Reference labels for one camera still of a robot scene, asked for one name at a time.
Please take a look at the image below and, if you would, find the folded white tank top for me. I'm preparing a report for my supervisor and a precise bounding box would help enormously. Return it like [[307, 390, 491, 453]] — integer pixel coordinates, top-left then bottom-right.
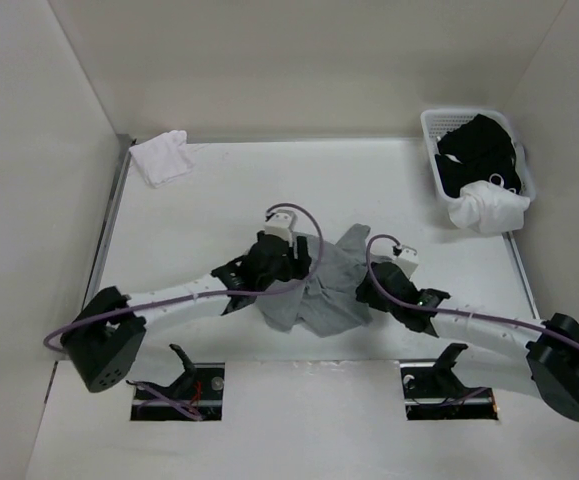
[[129, 130, 193, 188]]

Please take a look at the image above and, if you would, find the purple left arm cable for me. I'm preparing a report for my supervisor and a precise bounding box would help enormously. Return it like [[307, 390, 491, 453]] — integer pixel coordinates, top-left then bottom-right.
[[43, 202, 326, 356]]

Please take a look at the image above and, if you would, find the grey tank top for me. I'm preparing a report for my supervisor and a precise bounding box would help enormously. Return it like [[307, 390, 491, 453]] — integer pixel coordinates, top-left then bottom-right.
[[256, 223, 372, 338]]

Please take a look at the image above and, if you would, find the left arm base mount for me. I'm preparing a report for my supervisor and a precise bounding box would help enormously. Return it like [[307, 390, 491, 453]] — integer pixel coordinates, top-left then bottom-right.
[[127, 344, 226, 422]]

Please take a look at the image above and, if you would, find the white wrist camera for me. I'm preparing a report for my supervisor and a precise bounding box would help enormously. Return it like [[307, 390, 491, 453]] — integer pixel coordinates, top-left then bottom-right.
[[263, 209, 297, 245], [392, 245, 419, 278]]

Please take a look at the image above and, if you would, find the white plastic basket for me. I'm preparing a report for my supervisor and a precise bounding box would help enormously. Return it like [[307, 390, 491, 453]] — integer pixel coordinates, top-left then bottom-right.
[[420, 106, 537, 207]]

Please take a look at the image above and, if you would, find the black tank top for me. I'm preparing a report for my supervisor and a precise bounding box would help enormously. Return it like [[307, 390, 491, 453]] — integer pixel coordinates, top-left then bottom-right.
[[435, 114, 523, 198]]

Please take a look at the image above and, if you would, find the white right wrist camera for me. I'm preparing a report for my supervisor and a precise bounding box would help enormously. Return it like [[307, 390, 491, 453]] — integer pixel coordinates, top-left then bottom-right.
[[392, 245, 419, 278]]

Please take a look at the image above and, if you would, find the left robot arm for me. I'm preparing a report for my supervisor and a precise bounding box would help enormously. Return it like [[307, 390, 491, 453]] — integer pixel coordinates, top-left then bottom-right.
[[59, 231, 313, 393]]

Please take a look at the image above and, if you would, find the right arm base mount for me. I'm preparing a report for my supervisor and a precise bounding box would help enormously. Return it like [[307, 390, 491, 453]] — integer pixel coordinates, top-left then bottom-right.
[[400, 343, 498, 421]]

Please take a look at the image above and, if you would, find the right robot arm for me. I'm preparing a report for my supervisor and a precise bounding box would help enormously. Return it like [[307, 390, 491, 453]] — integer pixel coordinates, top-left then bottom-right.
[[355, 262, 579, 422]]

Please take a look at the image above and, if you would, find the white tank top in basket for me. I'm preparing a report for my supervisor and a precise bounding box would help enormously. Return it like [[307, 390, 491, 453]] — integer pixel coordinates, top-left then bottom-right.
[[448, 173, 530, 235]]

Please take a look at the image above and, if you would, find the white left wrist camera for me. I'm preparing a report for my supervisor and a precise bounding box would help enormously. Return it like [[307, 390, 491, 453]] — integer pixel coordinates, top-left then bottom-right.
[[263, 209, 297, 245]]

